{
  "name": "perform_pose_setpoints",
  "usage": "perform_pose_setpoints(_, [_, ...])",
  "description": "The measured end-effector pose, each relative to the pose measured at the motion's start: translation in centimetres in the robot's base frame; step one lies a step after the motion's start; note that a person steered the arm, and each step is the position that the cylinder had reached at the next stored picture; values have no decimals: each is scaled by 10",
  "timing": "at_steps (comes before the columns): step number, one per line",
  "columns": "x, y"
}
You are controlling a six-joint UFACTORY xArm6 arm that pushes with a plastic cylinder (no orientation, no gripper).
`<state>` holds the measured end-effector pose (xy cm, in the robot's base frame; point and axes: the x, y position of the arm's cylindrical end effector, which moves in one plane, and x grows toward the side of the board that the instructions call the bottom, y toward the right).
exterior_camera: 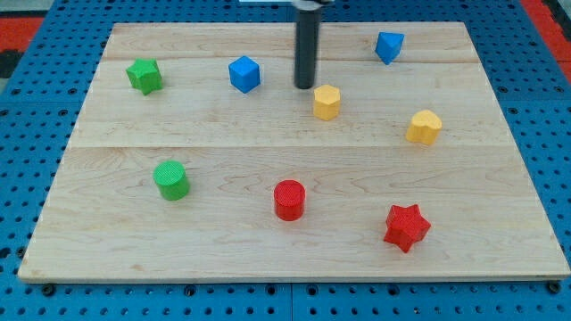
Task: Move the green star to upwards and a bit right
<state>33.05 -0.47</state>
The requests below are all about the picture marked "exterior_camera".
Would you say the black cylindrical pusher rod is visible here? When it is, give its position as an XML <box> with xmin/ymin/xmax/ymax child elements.
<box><xmin>294</xmin><ymin>8</ymin><xmax>321</xmax><ymax>89</ymax></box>

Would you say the silver rod mount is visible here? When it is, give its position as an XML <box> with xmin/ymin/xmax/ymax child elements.
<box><xmin>291</xmin><ymin>0</ymin><xmax>335</xmax><ymax>10</ymax></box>

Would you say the green star block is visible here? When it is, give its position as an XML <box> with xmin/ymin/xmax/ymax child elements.
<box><xmin>126</xmin><ymin>58</ymin><xmax>162</xmax><ymax>95</ymax></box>

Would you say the red star block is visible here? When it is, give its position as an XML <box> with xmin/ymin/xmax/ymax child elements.
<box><xmin>383</xmin><ymin>204</ymin><xmax>431</xmax><ymax>253</ymax></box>

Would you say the yellow hexagon block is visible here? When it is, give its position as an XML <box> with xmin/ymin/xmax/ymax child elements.
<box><xmin>313</xmin><ymin>85</ymin><xmax>341</xmax><ymax>120</ymax></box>

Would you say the blue cube block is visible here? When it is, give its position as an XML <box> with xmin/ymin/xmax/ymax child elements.
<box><xmin>228</xmin><ymin>56</ymin><xmax>261</xmax><ymax>94</ymax></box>

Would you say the blue triangular prism block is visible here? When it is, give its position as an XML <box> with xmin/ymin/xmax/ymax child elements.
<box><xmin>375</xmin><ymin>31</ymin><xmax>405</xmax><ymax>65</ymax></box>

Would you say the yellow heart block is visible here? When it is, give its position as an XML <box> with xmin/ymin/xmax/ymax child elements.
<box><xmin>405</xmin><ymin>110</ymin><xmax>443</xmax><ymax>145</ymax></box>

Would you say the red cylinder block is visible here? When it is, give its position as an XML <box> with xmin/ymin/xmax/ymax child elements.
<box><xmin>273</xmin><ymin>180</ymin><xmax>306</xmax><ymax>221</ymax></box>

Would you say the light wooden board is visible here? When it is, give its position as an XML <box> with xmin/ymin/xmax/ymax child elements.
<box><xmin>18</xmin><ymin>22</ymin><xmax>570</xmax><ymax>284</ymax></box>

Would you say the green cylinder block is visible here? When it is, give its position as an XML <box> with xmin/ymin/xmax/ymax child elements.
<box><xmin>153</xmin><ymin>160</ymin><xmax>190</xmax><ymax>201</ymax></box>

